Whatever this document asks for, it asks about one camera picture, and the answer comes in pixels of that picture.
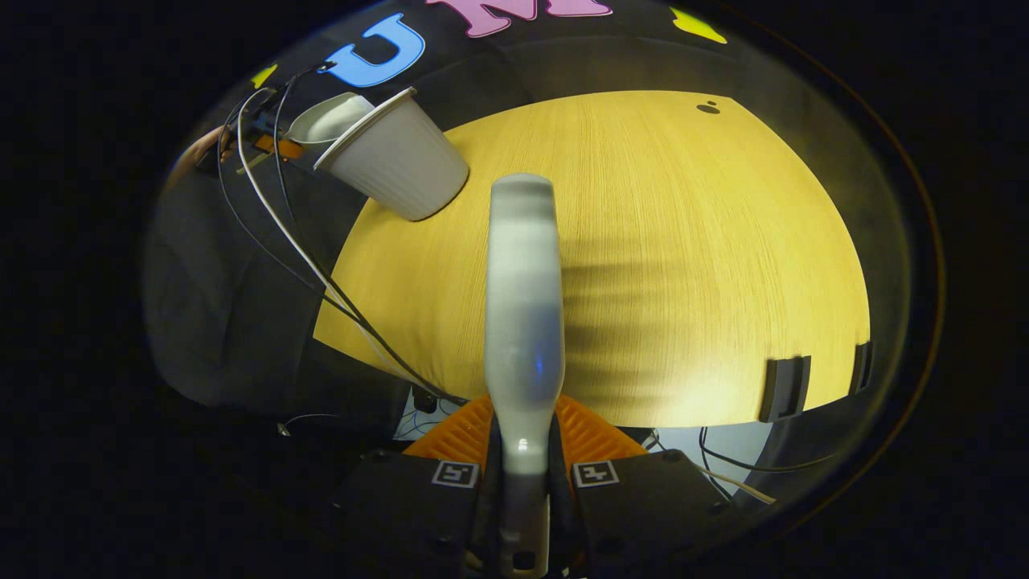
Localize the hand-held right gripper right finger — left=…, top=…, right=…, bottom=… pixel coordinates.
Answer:
left=547, top=393, right=748, bottom=575

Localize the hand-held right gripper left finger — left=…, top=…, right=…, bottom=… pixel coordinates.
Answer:
left=332, top=393, right=504, bottom=576

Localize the black desk edge clamp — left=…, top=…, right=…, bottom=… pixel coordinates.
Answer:
left=848, top=342, right=874, bottom=396
left=759, top=354, right=813, bottom=424

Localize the small grey broom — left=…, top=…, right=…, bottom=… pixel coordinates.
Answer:
left=482, top=173, right=566, bottom=578

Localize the white ribbed garbage bin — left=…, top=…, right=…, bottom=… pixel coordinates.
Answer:
left=314, top=87, right=470, bottom=222

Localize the white cable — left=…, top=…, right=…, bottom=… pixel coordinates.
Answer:
left=699, top=466, right=779, bottom=507
left=236, top=87, right=419, bottom=387

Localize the black cable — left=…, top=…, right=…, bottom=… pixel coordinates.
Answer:
left=698, top=426, right=837, bottom=474
left=215, top=96, right=355, bottom=322
left=272, top=60, right=471, bottom=407

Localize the grey plastic dustpan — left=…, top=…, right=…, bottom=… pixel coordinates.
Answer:
left=285, top=91, right=377, bottom=147

